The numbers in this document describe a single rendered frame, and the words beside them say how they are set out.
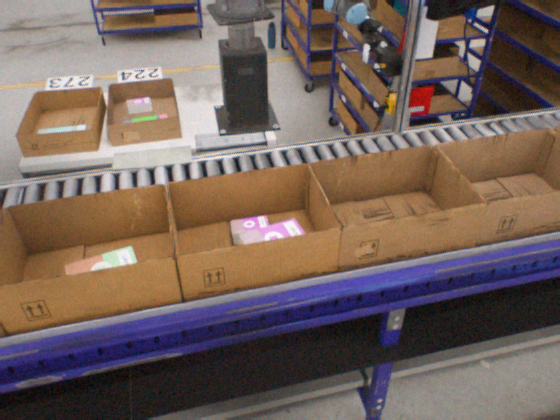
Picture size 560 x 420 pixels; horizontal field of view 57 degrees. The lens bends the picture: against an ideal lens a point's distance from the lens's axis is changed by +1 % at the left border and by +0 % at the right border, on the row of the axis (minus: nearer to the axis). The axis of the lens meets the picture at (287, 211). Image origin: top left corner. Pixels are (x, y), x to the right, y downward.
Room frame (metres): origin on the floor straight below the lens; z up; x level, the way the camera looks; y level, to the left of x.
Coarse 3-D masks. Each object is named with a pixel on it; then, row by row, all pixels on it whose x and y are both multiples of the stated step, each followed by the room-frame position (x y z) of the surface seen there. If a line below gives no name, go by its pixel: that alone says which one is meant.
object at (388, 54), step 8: (376, 48) 1.95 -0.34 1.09; (384, 48) 1.94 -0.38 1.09; (392, 48) 1.95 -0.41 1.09; (376, 56) 1.91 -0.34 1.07; (384, 56) 1.91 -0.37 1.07; (392, 56) 1.91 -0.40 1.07; (400, 56) 1.92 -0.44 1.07; (384, 64) 1.94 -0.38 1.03; (392, 64) 1.93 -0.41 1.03; (384, 72) 1.93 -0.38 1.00
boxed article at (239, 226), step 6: (264, 216) 1.11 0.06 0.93; (234, 222) 1.09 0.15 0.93; (240, 222) 1.09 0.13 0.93; (246, 222) 1.09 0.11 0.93; (252, 222) 1.09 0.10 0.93; (258, 222) 1.09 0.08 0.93; (264, 222) 1.09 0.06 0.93; (234, 228) 1.06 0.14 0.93; (240, 228) 1.06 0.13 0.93; (246, 228) 1.06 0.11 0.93; (252, 228) 1.06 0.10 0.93; (258, 228) 1.06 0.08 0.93; (234, 234) 1.04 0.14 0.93; (234, 240) 1.04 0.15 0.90
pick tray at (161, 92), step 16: (144, 80) 2.18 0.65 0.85; (160, 80) 2.20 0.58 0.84; (112, 96) 2.14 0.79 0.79; (128, 96) 2.16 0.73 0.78; (144, 96) 2.17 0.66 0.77; (160, 96) 2.19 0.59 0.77; (112, 112) 2.02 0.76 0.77; (128, 112) 2.05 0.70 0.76; (144, 112) 2.04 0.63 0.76; (160, 112) 2.05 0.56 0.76; (176, 112) 2.05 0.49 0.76; (112, 128) 1.78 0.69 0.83; (128, 128) 1.79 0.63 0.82; (144, 128) 1.81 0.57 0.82; (160, 128) 1.82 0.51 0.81; (176, 128) 1.84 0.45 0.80; (112, 144) 1.78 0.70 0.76; (128, 144) 1.79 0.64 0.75
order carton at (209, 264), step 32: (192, 192) 1.12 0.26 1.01; (224, 192) 1.15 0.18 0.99; (256, 192) 1.17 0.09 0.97; (288, 192) 1.19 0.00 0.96; (320, 192) 1.08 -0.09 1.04; (192, 224) 1.12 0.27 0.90; (224, 224) 1.13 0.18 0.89; (320, 224) 1.07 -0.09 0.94; (192, 256) 0.84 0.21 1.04; (224, 256) 0.86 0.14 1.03; (256, 256) 0.87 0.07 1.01; (288, 256) 0.89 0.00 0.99; (320, 256) 0.91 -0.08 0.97; (192, 288) 0.84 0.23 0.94; (224, 288) 0.85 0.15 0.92; (256, 288) 0.87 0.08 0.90
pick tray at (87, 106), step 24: (48, 96) 2.07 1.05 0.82; (72, 96) 2.09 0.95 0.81; (96, 96) 2.11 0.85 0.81; (24, 120) 1.83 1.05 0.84; (48, 120) 1.98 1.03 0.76; (72, 120) 1.97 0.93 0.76; (96, 120) 1.84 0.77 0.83; (24, 144) 1.70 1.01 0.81; (48, 144) 1.71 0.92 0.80; (72, 144) 1.73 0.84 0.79; (96, 144) 1.75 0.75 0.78
